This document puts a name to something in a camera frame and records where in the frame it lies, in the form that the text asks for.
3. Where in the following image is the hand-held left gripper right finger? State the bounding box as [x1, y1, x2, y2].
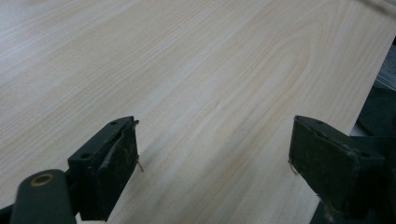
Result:
[288, 115, 386, 219]

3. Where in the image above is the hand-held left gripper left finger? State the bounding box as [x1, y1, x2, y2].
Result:
[67, 116, 140, 222]

